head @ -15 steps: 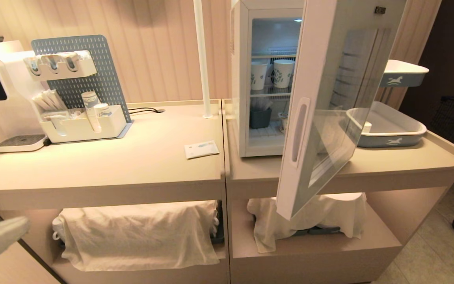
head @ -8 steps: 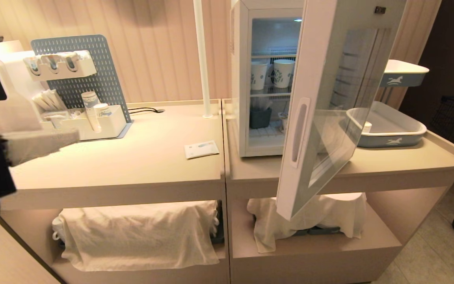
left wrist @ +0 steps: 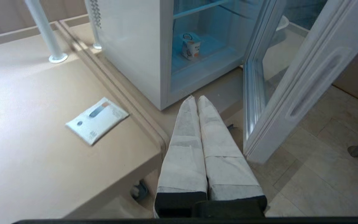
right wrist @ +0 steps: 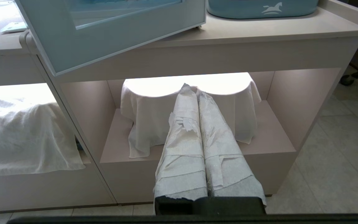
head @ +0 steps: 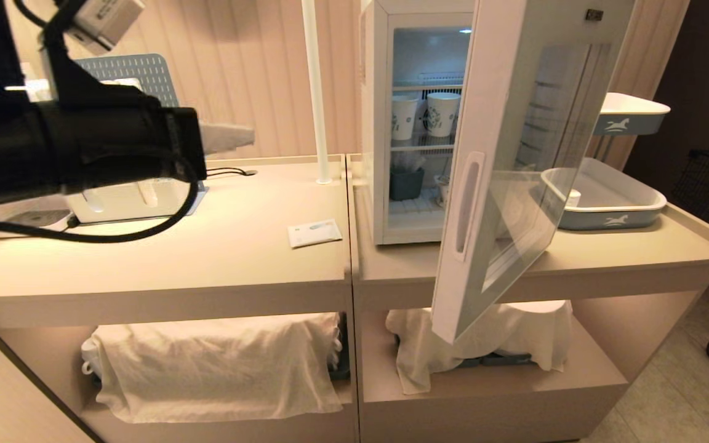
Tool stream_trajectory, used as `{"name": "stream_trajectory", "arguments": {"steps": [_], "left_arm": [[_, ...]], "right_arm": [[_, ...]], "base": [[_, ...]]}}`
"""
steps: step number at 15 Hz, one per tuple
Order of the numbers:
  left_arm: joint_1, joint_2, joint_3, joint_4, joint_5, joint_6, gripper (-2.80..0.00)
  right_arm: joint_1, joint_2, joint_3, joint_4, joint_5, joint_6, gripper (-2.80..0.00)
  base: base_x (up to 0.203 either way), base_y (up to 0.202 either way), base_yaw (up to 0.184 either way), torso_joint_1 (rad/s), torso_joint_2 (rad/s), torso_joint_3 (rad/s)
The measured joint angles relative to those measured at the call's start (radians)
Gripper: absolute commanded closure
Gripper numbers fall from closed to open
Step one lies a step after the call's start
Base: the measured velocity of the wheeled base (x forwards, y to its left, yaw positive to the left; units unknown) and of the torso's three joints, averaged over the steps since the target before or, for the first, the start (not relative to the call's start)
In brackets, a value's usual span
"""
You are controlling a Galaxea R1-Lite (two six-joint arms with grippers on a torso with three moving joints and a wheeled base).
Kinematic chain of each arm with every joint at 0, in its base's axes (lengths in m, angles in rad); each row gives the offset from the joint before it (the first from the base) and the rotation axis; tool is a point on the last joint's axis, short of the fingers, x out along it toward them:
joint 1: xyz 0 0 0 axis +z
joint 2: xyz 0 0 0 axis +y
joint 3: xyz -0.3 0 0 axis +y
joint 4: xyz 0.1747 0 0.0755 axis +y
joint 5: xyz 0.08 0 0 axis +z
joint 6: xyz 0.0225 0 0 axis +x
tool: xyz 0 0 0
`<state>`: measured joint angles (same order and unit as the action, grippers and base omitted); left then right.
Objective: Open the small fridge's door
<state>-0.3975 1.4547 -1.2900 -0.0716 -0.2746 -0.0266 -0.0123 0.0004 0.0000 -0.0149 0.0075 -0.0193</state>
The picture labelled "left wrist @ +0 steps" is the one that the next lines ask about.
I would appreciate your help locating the white support pole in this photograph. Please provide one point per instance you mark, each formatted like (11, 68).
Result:
(47, 34)
(95, 37)

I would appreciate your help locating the paper-wrapped left gripper right finger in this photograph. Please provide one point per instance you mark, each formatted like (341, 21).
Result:
(225, 161)

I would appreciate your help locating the beige counter cabinet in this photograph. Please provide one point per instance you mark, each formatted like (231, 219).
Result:
(42, 140)

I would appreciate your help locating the flat white sachet packet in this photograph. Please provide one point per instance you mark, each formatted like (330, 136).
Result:
(98, 121)

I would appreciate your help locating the paper-wrapped left gripper left finger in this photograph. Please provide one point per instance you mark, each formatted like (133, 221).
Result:
(183, 155)

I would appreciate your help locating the small yogurt cup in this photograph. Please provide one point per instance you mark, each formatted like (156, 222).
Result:
(191, 48)

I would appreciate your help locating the white mini fridge cabinet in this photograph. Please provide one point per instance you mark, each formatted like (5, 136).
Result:
(132, 46)

